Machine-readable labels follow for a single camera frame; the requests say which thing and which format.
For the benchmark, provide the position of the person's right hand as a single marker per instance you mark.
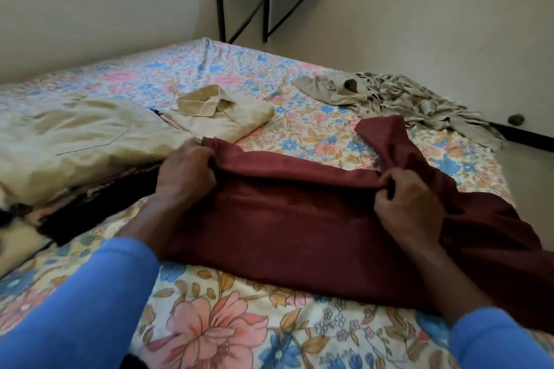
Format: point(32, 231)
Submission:
point(409, 211)

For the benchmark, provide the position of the dark patterned folded cloth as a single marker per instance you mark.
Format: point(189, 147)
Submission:
point(95, 204)

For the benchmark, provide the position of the small dark round object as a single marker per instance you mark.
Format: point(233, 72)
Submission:
point(516, 119)

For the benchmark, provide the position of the floral bed sheet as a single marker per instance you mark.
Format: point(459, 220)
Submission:
point(242, 252)

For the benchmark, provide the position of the folded beige collared shirt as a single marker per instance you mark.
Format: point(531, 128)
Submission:
point(220, 113)

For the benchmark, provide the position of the person's right thumb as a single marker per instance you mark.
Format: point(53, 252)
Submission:
point(383, 200)

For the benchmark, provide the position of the maroon cloth garment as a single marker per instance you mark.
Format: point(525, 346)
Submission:
point(329, 226)

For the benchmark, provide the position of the large beige folded garment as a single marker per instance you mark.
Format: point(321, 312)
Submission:
point(73, 144)

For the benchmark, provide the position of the wooden wall shelf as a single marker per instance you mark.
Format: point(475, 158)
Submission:
point(264, 1)

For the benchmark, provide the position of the crumpled grey khaki garment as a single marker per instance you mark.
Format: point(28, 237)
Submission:
point(402, 100)

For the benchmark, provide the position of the person's right forearm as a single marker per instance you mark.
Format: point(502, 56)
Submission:
point(471, 304)

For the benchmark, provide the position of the person's left forearm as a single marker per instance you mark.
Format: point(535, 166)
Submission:
point(82, 295)

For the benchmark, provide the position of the person's left fingers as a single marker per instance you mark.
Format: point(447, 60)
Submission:
point(203, 154)

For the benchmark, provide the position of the person's left hand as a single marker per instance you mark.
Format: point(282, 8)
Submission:
point(184, 176)

